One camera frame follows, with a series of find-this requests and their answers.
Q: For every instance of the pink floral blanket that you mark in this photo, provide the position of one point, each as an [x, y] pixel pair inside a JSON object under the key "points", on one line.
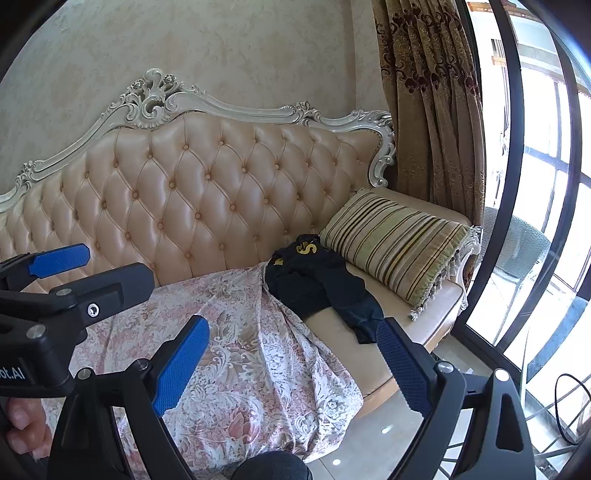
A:
{"points": [[240, 360]]}

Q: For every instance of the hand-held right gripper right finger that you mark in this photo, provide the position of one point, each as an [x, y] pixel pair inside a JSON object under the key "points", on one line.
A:
{"points": [[401, 369]]}

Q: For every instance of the striped green cushion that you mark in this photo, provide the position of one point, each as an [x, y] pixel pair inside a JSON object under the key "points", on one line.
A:
{"points": [[392, 240]]}

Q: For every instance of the grey wicker chair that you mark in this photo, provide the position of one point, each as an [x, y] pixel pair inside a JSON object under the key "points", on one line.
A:
{"points": [[521, 249]]}

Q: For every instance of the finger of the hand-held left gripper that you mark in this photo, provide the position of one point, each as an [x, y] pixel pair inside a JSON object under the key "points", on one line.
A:
{"points": [[57, 261], [115, 288]]}

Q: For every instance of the beige tufted leather sofa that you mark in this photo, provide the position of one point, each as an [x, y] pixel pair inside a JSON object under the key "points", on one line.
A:
{"points": [[207, 184]]}

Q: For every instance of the navy sweatshirt with yellow print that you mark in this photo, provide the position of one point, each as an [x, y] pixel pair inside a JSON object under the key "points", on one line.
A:
{"points": [[318, 286]]}

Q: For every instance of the black window frame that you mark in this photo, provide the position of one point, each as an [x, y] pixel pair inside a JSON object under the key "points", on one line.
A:
{"points": [[515, 152]]}

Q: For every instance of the person's left hand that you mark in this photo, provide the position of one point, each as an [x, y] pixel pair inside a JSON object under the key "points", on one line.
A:
{"points": [[27, 429]]}

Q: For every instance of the brown patterned curtain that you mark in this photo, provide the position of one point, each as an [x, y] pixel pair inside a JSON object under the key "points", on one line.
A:
{"points": [[429, 115]]}

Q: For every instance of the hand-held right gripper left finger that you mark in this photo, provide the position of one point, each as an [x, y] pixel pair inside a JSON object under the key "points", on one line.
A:
{"points": [[180, 364]]}

